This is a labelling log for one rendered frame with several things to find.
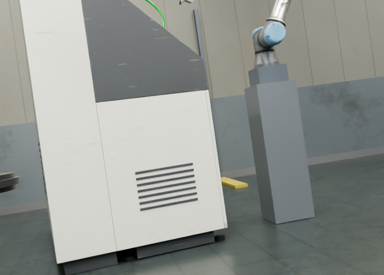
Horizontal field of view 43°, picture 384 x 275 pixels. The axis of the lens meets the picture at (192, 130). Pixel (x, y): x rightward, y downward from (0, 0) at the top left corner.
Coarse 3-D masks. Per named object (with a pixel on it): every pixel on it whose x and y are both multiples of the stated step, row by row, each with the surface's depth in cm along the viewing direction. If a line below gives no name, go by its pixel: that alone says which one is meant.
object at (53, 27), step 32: (32, 0) 224; (64, 0) 228; (32, 32) 223; (64, 32) 228; (32, 64) 223; (64, 64) 227; (32, 96) 273; (64, 96) 227; (64, 128) 226; (96, 128) 231; (64, 160) 225; (96, 160) 230; (64, 192) 225; (96, 192) 229; (64, 224) 224; (96, 224) 229; (64, 256) 224; (96, 256) 231
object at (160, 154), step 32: (160, 96) 241; (192, 96) 246; (128, 128) 235; (160, 128) 240; (192, 128) 245; (128, 160) 235; (160, 160) 240; (192, 160) 245; (128, 192) 234; (160, 192) 239; (192, 192) 244; (128, 224) 233; (160, 224) 238; (192, 224) 243; (224, 224) 249; (128, 256) 239
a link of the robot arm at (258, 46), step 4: (260, 28) 280; (256, 32) 282; (252, 36) 286; (256, 36) 281; (256, 40) 281; (256, 44) 283; (260, 44) 278; (256, 48) 283; (260, 48) 281; (264, 48) 280; (268, 48) 280; (272, 48) 282
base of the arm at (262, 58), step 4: (256, 52) 284; (260, 52) 281; (264, 52) 280; (268, 52) 280; (272, 52) 281; (256, 56) 284; (260, 56) 281; (264, 56) 280; (268, 56) 280; (272, 56) 280; (276, 56) 284; (256, 60) 283; (260, 60) 281; (264, 60) 279; (268, 60) 279; (272, 60) 279; (276, 60) 283; (256, 64) 282; (260, 64) 280; (264, 64) 279; (268, 64) 278; (272, 64) 279; (276, 64) 280
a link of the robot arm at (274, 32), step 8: (280, 0) 271; (288, 0) 271; (280, 8) 270; (288, 8) 272; (272, 16) 271; (280, 16) 269; (272, 24) 265; (280, 24) 266; (264, 32) 268; (272, 32) 266; (280, 32) 267; (264, 40) 271; (272, 40) 266; (280, 40) 267
